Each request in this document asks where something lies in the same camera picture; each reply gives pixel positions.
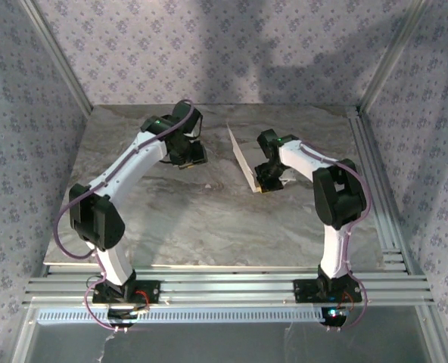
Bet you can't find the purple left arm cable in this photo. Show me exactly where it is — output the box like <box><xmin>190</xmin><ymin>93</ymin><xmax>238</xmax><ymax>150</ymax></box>
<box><xmin>53</xmin><ymin>98</ymin><xmax>203</xmax><ymax>334</ymax></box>

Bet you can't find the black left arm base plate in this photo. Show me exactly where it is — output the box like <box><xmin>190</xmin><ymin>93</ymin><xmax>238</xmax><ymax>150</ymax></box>
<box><xmin>91</xmin><ymin>279</ymin><xmax>161</xmax><ymax>305</ymax></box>

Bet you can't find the aluminium side rail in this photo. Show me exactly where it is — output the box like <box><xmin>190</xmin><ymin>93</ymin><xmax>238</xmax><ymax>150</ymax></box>
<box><xmin>347</xmin><ymin>105</ymin><xmax>412</xmax><ymax>273</ymax></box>

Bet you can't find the aluminium frame rail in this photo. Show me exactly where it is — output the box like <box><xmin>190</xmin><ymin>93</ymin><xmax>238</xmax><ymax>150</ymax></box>
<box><xmin>415</xmin><ymin>304</ymin><xmax>448</xmax><ymax>363</ymax></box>
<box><xmin>11</xmin><ymin>306</ymin><xmax>39</xmax><ymax>363</ymax></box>

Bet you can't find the aluminium corner post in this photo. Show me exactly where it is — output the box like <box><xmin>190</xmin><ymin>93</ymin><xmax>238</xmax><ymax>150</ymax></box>
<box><xmin>19</xmin><ymin>0</ymin><xmax>95</xmax><ymax>114</ymax></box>
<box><xmin>358</xmin><ymin>0</ymin><xmax>433</xmax><ymax>114</ymax></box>

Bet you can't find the aluminium mounting rail bed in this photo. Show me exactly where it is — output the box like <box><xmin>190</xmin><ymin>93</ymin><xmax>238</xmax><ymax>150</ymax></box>
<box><xmin>23</xmin><ymin>264</ymin><xmax>435</xmax><ymax>307</ymax></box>

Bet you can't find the white paper box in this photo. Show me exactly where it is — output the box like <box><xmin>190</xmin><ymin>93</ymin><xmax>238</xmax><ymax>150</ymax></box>
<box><xmin>226</xmin><ymin>121</ymin><xmax>297</xmax><ymax>194</ymax></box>

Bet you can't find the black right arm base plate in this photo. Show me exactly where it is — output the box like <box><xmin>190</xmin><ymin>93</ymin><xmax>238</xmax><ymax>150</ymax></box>
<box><xmin>292</xmin><ymin>278</ymin><xmax>363</xmax><ymax>305</ymax></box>

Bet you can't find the slotted grey cable duct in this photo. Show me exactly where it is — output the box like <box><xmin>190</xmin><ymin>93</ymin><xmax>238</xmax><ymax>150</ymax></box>
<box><xmin>36</xmin><ymin>306</ymin><xmax>325</xmax><ymax>324</ymax></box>

